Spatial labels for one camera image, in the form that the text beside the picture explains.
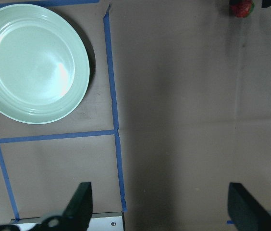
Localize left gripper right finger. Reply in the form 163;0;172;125
227;182;270;231

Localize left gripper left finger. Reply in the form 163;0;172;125
62;182;93;231

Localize strawberry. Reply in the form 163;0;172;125
229;0;255;18

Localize light green plate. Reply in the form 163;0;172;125
0;4;90;124

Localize brown paper table cover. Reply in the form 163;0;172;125
0;0;271;231

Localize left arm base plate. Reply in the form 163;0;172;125
8;212;126;231

